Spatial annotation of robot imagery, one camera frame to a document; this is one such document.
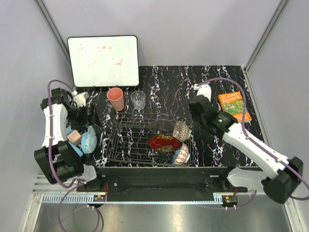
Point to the black wire dish rack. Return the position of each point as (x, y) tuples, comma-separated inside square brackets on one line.
[(128, 142)]

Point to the white dry-erase board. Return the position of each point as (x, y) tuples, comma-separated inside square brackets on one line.
[(104, 61)]

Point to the blue and red patterned bowl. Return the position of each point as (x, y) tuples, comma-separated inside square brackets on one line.
[(181, 155)]

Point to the light blue headphones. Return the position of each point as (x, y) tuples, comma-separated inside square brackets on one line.
[(88, 142)]

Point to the clear plastic tumbler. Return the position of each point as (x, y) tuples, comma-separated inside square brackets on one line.
[(138, 98)]

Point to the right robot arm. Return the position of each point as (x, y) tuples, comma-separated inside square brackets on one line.
[(279, 175)]

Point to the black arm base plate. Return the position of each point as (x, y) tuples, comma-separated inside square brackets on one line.
[(209, 179)]

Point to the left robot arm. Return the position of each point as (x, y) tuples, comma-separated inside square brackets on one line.
[(56, 158)]

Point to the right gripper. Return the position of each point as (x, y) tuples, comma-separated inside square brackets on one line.
[(192, 113)]

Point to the clear glass plate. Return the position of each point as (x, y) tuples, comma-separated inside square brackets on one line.
[(162, 126)]

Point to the pink plastic cup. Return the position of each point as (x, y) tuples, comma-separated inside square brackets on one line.
[(116, 97)]

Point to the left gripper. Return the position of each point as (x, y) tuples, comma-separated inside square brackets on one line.
[(87, 120)]

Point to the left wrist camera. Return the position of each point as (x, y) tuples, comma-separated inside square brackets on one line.
[(81, 99)]

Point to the orange paperback book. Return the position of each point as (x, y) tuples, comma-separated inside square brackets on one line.
[(233, 104)]

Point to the red floral plate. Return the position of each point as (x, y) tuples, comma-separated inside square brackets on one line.
[(164, 143)]

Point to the pink power adapter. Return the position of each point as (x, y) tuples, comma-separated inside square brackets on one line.
[(74, 137)]

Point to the brown patterned bowl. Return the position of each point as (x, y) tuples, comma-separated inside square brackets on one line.
[(181, 131)]

